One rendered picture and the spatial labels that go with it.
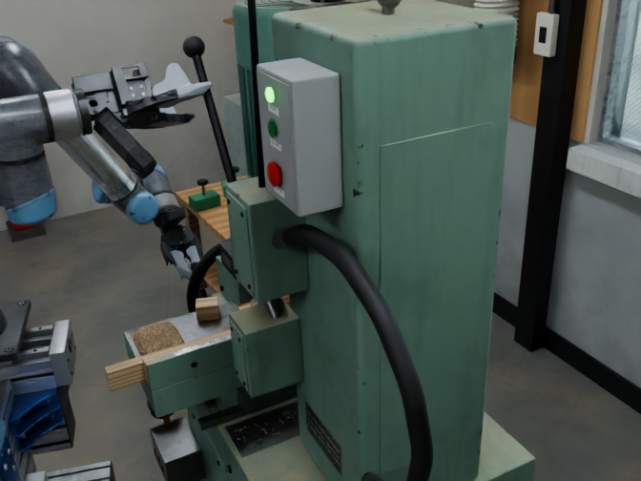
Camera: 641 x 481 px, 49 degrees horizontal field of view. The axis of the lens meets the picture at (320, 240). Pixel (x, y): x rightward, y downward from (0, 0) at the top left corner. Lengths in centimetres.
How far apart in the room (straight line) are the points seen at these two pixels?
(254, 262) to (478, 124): 34
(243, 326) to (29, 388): 76
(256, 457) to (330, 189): 58
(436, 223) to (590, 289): 182
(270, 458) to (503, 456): 39
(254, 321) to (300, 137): 38
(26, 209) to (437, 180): 63
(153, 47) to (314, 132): 344
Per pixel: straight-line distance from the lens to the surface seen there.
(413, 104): 81
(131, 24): 415
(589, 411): 267
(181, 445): 157
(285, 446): 127
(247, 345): 105
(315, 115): 78
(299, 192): 80
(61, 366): 168
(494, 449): 127
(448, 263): 92
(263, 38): 108
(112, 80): 117
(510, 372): 278
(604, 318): 267
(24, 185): 115
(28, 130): 113
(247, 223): 92
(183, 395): 129
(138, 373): 128
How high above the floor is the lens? 166
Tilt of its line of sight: 27 degrees down
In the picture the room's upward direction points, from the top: 2 degrees counter-clockwise
